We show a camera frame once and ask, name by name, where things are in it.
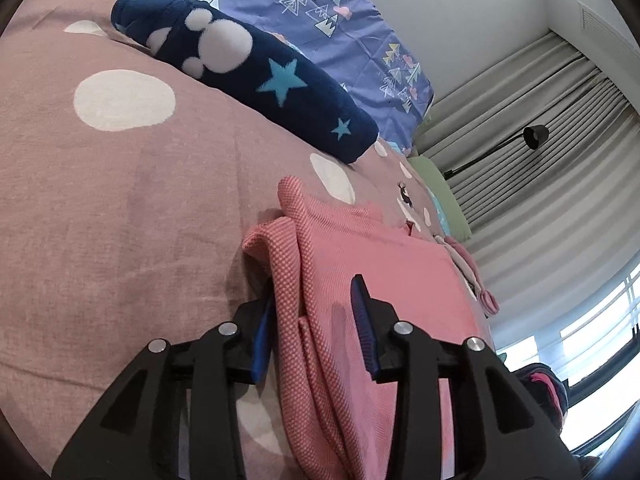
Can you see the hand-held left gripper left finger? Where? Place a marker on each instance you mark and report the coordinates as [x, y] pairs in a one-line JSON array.
[[262, 340]]

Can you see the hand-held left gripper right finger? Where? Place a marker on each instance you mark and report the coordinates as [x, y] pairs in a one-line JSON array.
[[362, 320]]

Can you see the pink knit shirt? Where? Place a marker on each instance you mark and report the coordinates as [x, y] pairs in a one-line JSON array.
[[400, 260]]

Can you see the pile of dark clothes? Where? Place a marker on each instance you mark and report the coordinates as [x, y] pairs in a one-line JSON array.
[[542, 385]]

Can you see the small pink white garment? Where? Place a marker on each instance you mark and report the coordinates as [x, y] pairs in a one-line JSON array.
[[472, 270]]

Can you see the green pillow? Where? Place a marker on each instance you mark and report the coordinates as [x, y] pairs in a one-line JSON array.
[[442, 195]]

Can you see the pink dotted blanket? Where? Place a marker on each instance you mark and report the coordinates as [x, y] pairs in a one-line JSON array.
[[100, 210]]

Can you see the window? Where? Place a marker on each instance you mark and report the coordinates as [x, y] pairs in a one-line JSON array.
[[600, 335]]

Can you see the grey curtain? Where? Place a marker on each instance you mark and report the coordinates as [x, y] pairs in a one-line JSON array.
[[550, 160]]

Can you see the black floor lamp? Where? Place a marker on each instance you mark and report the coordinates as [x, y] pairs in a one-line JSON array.
[[536, 136]]

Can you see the navy star print fleece cloth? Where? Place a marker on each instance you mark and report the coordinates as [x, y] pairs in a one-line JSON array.
[[260, 60]]

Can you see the white air vent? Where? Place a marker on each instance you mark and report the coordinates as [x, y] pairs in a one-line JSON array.
[[607, 35]]

